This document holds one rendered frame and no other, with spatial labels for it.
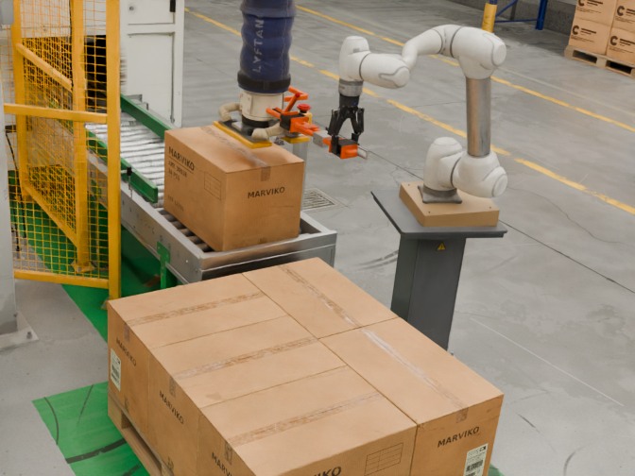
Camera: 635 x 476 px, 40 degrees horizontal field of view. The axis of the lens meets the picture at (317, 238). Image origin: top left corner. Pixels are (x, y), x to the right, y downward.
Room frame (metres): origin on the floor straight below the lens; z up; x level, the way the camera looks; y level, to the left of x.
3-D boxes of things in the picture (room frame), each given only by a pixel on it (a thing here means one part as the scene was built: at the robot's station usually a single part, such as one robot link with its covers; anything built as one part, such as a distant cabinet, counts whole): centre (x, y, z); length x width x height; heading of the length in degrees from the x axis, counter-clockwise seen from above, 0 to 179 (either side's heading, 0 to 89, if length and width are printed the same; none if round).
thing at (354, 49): (3.21, -0.08, 1.55); 0.13 x 0.11 x 0.16; 48
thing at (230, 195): (3.86, 0.43, 0.75); 0.60 x 0.40 x 0.40; 37
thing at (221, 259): (3.56, 0.20, 0.58); 0.70 x 0.03 x 0.06; 126
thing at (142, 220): (4.32, 1.15, 0.50); 2.31 x 0.05 x 0.19; 36
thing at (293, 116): (3.49, 0.14, 1.20); 0.10 x 0.08 x 0.06; 127
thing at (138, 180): (4.64, 1.31, 0.60); 1.60 x 0.10 x 0.09; 36
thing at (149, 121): (4.95, 0.88, 0.60); 1.60 x 0.10 x 0.09; 36
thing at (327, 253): (3.56, 0.20, 0.48); 0.70 x 0.03 x 0.15; 126
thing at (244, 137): (3.63, 0.37, 1.10); 0.34 x 0.10 x 0.05; 37
